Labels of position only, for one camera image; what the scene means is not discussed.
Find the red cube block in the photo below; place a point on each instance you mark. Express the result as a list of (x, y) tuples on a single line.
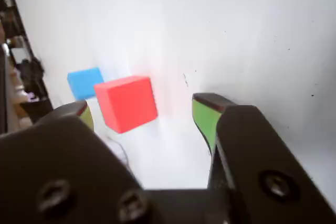
[(128, 103)]

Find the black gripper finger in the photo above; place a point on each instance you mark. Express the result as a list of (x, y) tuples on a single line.
[(257, 155), (52, 161)]

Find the dark shelving unit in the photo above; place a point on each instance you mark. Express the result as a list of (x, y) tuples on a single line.
[(34, 77)]

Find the blue cube block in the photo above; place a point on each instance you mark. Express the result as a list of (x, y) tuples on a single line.
[(84, 82)]

